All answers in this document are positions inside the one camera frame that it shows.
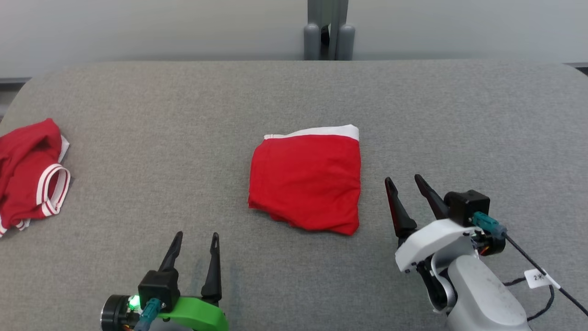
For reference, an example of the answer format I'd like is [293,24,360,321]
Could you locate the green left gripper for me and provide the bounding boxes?
[157,231,230,331]

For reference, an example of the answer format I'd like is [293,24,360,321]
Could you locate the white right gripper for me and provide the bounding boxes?
[384,174,477,274]

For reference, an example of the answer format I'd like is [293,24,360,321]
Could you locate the red shorts with white band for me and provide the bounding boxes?
[248,124,362,236]

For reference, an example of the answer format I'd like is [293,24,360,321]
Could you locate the red basketball jersey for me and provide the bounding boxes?
[0,118,72,239]

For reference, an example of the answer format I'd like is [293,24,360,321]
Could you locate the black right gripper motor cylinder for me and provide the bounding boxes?
[473,225,506,257]

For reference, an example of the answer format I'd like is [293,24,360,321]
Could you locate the grey fabric sofa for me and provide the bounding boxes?
[0,60,588,331]

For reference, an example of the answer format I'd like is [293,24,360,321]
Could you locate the grey metal stand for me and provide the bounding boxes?
[303,0,356,61]

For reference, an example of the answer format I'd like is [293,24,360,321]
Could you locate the white right cable label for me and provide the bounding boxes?
[524,268,561,290]

